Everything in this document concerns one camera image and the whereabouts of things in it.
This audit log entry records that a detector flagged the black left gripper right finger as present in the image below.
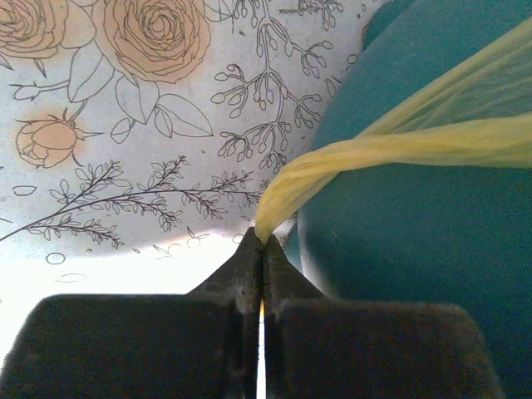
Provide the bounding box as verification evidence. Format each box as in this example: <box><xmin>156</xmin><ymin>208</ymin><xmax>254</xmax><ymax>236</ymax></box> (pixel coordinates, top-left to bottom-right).
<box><xmin>264</xmin><ymin>238</ymin><xmax>505</xmax><ymax>398</ymax></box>

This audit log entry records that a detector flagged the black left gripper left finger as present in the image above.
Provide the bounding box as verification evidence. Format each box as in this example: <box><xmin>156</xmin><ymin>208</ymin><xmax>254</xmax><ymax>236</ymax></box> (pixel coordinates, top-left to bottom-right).
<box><xmin>1</xmin><ymin>229</ymin><xmax>263</xmax><ymax>398</ymax></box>

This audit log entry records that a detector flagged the teal plastic trash bin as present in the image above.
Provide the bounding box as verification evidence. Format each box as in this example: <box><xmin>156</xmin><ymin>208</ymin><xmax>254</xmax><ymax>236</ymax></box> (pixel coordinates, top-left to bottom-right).
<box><xmin>285</xmin><ymin>1</ymin><xmax>531</xmax><ymax>398</ymax></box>

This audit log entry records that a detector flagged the yellow plastic trash bag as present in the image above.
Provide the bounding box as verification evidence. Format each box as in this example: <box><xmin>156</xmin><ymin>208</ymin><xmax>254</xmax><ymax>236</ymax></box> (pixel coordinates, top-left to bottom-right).
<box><xmin>254</xmin><ymin>20</ymin><xmax>531</xmax><ymax>243</ymax></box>

